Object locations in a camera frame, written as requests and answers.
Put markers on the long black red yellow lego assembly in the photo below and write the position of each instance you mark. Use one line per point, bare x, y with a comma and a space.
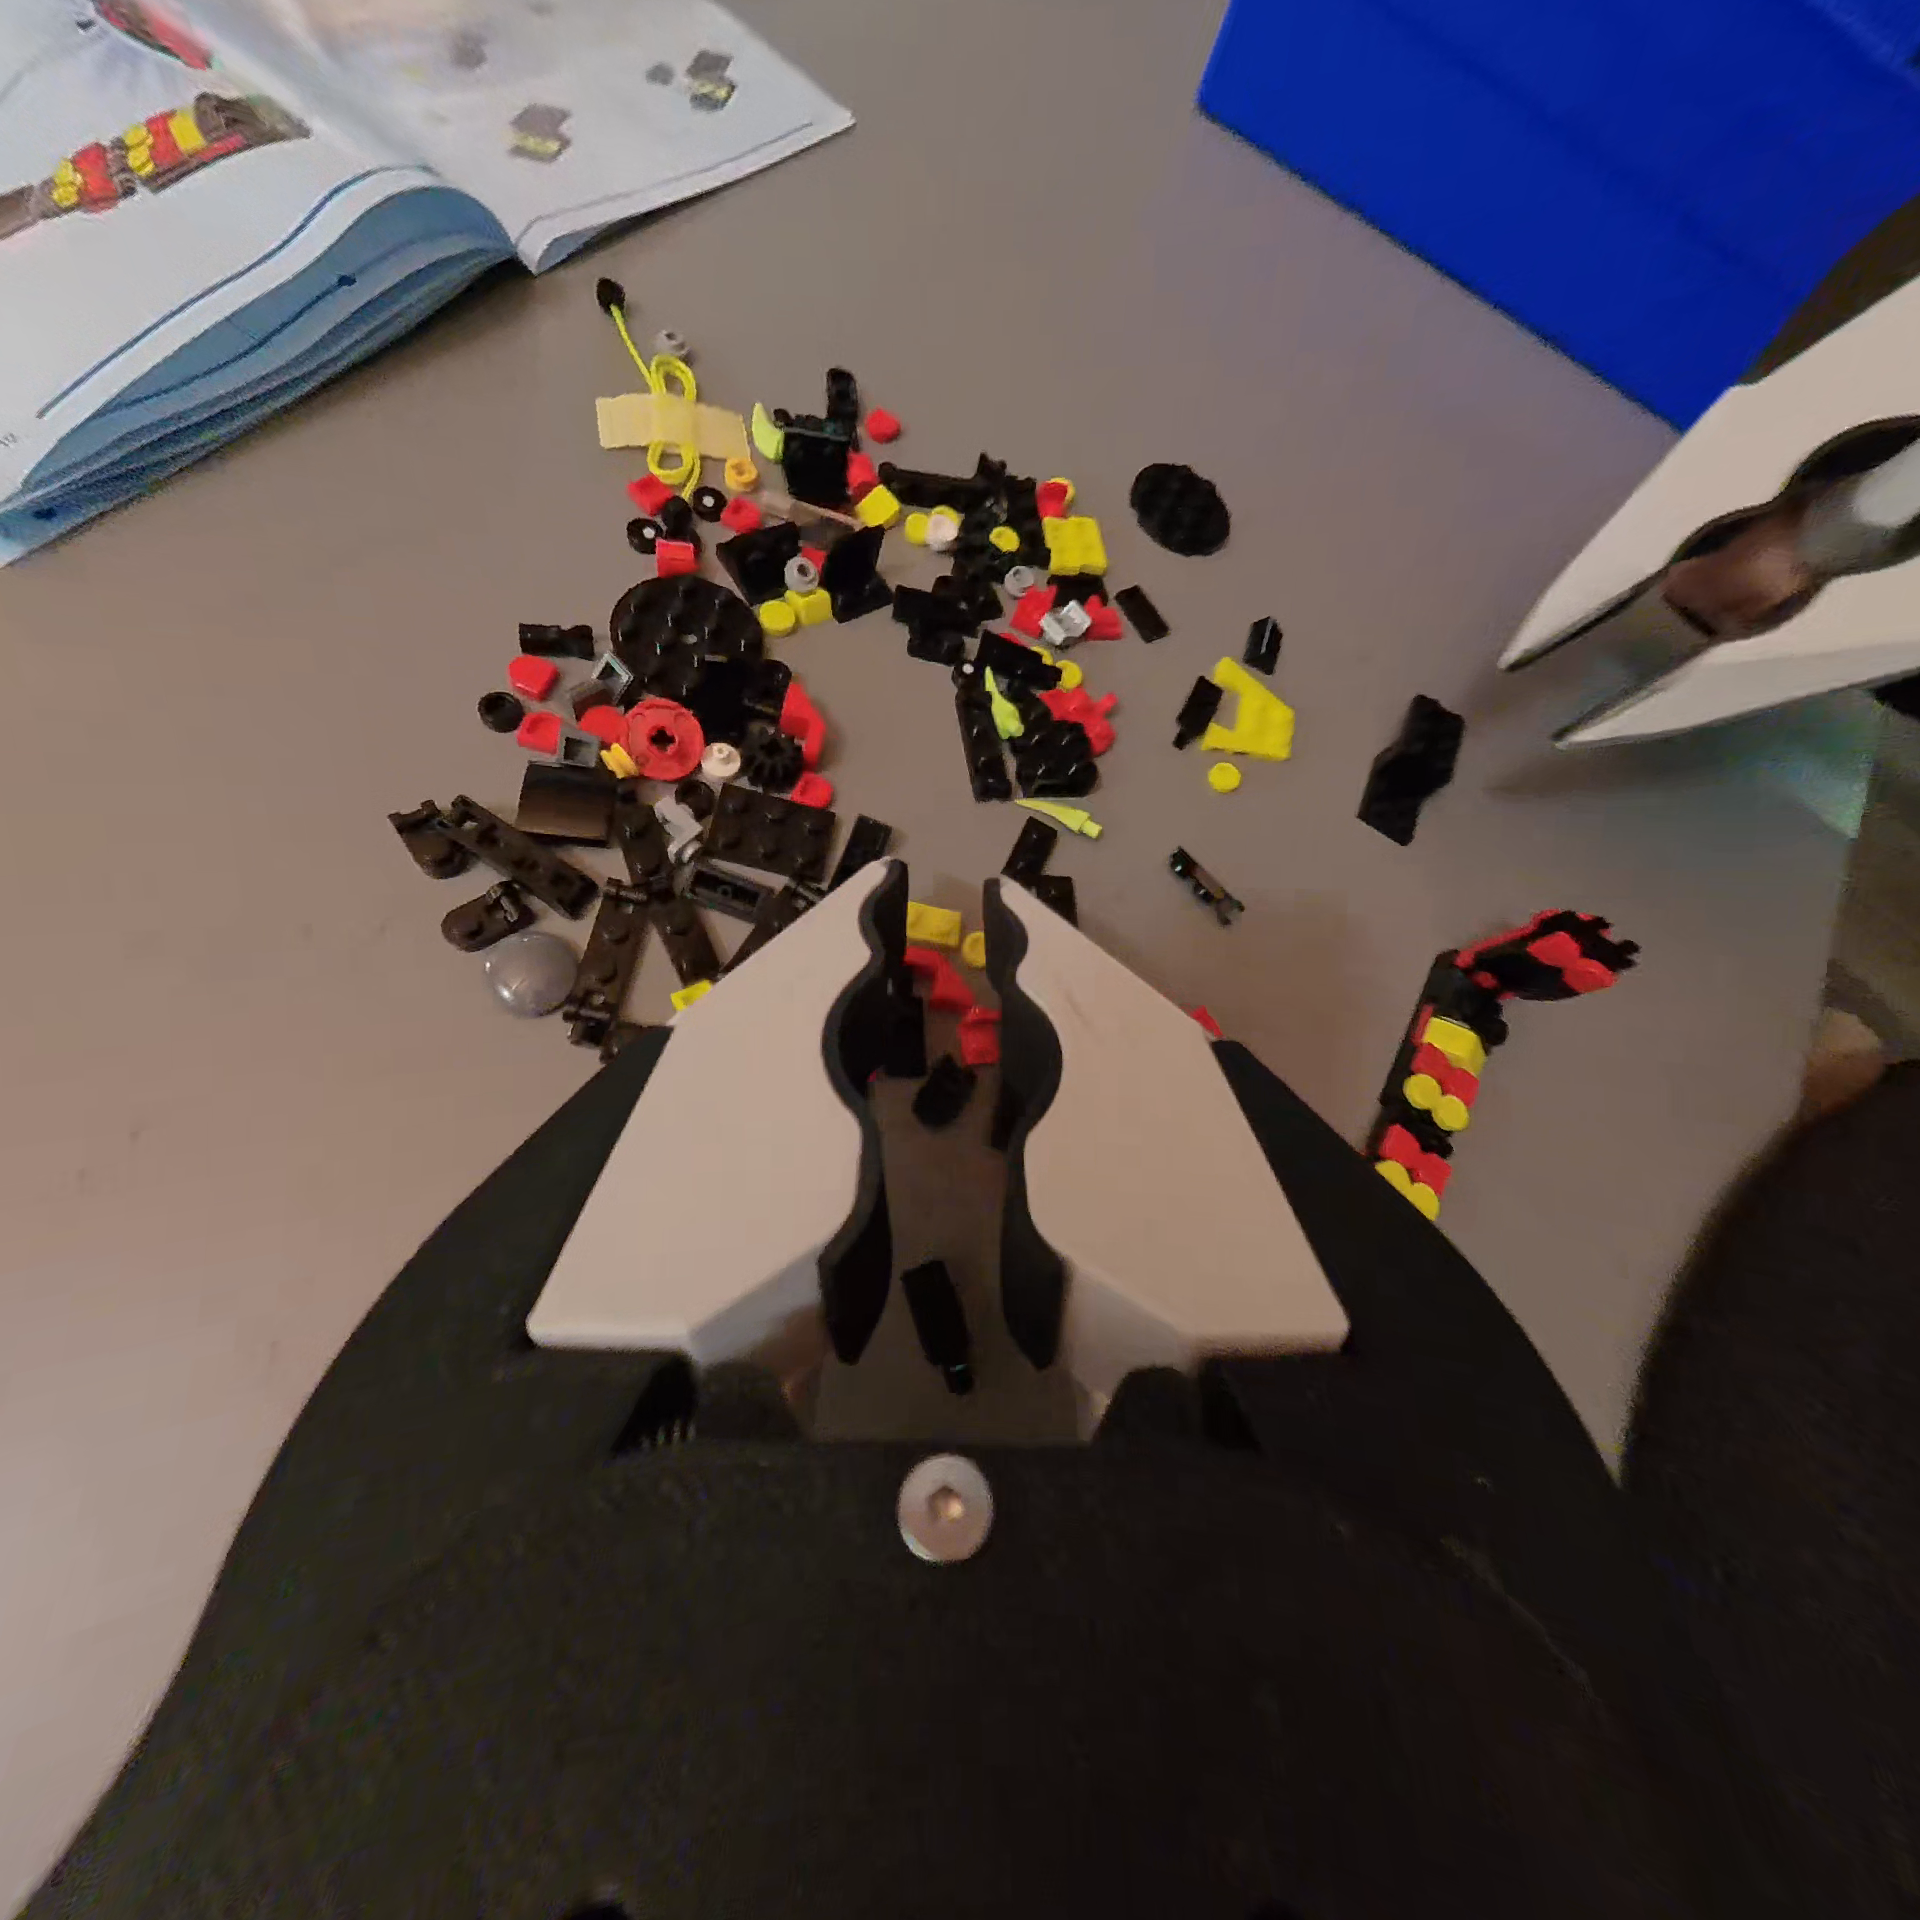
1446, 1051

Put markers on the person's right hand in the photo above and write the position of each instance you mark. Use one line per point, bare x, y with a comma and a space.
1740, 579

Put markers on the blue storage bin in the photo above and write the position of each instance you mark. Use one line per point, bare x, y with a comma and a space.
1574, 151

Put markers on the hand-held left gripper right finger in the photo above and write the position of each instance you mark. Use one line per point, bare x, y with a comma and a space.
1170, 1200

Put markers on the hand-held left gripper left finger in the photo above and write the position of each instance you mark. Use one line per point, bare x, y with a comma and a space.
722, 1185

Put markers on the lego instruction booklet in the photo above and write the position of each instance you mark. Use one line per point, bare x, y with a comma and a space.
227, 227

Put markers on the black lego clip piece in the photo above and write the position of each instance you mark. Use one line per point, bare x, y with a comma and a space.
1203, 887

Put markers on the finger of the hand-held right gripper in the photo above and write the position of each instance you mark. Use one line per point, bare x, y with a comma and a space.
1832, 647
1772, 433

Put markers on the pile of lego pieces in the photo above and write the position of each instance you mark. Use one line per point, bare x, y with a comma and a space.
685, 620

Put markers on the black rectangular lego tile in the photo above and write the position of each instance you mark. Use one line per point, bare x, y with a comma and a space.
1139, 613

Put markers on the yellow wedge lego plate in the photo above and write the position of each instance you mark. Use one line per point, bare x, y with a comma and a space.
1255, 720

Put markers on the dark round lego plate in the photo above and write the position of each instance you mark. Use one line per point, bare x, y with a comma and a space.
1180, 508

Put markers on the black angled lego piece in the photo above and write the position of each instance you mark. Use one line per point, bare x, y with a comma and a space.
1411, 765

